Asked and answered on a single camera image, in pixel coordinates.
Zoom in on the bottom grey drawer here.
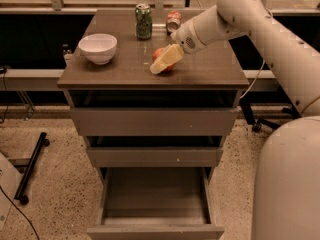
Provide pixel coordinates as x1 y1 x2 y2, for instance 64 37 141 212
87 167 224 240

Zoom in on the grey drawer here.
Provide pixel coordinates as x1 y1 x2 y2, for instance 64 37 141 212
71 107 238 136
87 167 224 240
87 136 223 167

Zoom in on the red and white soda can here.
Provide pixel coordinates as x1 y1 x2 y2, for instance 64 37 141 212
166 10 182 34

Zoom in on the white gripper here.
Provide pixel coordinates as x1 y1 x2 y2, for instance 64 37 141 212
163 19 206 65

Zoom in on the black office chair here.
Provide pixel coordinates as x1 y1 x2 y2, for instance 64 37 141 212
239 92 300 132

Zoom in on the black wheeled stand base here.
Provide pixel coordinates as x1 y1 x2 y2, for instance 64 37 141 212
14 132 50 205

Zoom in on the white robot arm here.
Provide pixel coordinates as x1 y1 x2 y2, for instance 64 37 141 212
150 0 320 240

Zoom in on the small bottle behind cabinet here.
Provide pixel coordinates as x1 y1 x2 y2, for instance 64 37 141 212
62 44 73 64

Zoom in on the red apple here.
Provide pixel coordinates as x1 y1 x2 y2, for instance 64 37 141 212
150 48 175 74

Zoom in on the black floor cable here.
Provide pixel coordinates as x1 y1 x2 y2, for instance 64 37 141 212
0 185 41 240

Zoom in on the top grey drawer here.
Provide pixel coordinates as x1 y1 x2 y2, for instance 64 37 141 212
71 107 238 136

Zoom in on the white ceramic bowl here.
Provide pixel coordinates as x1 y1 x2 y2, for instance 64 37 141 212
78 33 117 65

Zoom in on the grey drawer cabinet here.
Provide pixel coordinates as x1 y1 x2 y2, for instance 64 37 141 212
56 9 250 185

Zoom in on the middle grey drawer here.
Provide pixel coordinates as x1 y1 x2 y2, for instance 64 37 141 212
87 136 223 167

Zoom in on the green soda can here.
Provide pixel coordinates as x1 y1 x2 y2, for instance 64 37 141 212
135 3 152 40

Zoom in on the white cable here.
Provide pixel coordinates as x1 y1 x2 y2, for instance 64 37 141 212
239 59 267 100

